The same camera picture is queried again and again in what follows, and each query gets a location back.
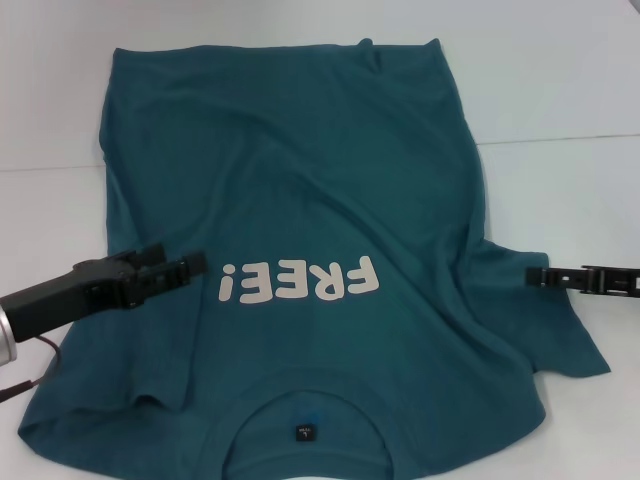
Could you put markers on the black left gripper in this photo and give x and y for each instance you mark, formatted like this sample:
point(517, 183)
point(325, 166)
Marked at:
point(65, 295)

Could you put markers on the teal t-shirt with FREE print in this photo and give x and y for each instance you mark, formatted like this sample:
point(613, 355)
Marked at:
point(300, 175)

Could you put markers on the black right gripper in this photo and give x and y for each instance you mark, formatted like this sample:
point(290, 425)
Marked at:
point(612, 284)

